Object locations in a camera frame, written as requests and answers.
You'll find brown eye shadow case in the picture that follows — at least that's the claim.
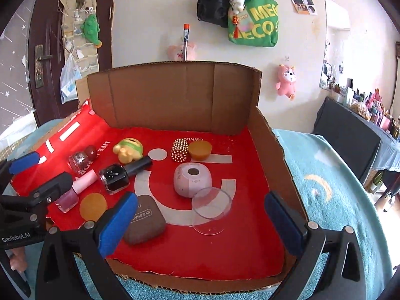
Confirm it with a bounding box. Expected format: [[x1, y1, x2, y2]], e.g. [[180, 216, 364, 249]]
[[123, 195, 166, 245]]

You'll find orange round disc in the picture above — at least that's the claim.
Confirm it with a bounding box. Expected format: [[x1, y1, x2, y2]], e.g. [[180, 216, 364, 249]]
[[79, 193, 108, 222]]

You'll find black nail polish bottle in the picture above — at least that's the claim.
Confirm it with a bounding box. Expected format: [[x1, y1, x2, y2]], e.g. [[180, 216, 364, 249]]
[[99, 156, 153, 195]]

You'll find glitter bottle red cap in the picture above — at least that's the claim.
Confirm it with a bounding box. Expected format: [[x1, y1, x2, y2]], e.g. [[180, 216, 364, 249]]
[[68, 145, 98, 175]]

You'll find yellow green toy figure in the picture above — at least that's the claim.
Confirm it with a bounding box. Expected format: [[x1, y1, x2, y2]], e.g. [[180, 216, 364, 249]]
[[112, 138, 144, 165]]

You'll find pink round device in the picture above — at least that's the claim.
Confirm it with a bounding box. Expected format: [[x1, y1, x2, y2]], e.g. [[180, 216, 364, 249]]
[[173, 162, 212, 199]]

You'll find gold studded cylinder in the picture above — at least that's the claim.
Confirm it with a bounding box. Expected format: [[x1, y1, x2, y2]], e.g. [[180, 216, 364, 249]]
[[171, 138, 189, 163]]

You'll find amber bowl-shaped soap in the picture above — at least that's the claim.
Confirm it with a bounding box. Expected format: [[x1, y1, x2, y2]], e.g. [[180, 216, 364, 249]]
[[188, 140, 212, 161]]

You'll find left hand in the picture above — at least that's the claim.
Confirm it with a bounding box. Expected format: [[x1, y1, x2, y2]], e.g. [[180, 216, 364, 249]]
[[9, 247, 28, 273]]

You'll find pink nail polish bottle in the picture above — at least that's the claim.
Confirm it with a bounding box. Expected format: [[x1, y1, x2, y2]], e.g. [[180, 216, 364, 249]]
[[55, 170, 98, 213]]

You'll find teal fluffy blanket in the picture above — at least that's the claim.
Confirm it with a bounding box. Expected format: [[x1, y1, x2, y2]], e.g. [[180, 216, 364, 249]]
[[1, 119, 393, 299]]

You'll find clear plastic cup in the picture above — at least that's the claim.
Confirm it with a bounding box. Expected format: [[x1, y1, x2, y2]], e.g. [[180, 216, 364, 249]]
[[192, 187, 232, 236]]

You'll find cardboard box red lining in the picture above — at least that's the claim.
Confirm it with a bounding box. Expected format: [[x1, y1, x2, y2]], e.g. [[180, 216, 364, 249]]
[[11, 61, 306, 294]]

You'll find white plastic bag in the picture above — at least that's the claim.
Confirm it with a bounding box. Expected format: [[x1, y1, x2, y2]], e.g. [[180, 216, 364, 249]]
[[60, 54, 82, 104]]

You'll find dark brown door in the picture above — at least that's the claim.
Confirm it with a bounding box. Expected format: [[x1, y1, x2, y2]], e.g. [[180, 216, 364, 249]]
[[27, 0, 114, 126]]

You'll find dark cluttered side table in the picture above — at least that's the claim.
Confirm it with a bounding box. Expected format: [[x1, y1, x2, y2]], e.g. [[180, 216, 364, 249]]
[[312, 97, 399, 186]]

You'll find green plush toy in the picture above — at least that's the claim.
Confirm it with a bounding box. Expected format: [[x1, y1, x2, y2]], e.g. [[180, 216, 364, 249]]
[[81, 14, 102, 49]]

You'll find pink plush toy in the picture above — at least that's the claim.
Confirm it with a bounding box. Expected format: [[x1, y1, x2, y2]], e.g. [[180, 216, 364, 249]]
[[275, 64, 297, 100]]

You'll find beige hanging organizer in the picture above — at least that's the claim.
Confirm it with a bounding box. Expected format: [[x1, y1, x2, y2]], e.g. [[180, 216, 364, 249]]
[[60, 0, 100, 77]]

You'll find pink pig plush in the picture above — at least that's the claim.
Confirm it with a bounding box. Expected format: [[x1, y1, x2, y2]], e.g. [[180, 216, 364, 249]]
[[167, 43, 197, 61]]

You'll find orange capped tube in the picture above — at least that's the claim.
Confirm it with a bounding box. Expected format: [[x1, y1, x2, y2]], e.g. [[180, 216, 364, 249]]
[[183, 24, 190, 61]]

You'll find green tote bag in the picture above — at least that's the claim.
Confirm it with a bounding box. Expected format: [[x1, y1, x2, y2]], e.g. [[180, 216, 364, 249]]
[[228, 0, 279, 48]]

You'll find black backpack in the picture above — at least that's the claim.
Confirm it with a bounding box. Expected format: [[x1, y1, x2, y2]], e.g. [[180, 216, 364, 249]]
[[196, 0, 230, 28]]

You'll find brass door handle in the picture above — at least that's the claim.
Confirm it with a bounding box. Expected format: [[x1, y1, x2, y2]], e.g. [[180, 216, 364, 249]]
[[34, 44, 53, 89]]

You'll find white dog plush keychain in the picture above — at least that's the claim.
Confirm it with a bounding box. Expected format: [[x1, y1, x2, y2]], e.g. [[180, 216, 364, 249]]
[[229, 0, 246, 16]]

